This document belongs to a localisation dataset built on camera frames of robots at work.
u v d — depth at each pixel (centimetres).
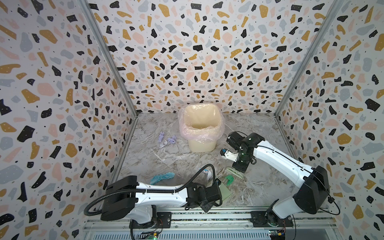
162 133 109
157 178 87
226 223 73
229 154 73
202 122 99
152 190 46
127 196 47
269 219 67
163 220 73
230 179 87
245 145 56
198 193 57
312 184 41
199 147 99
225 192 84
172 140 103
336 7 71
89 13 71
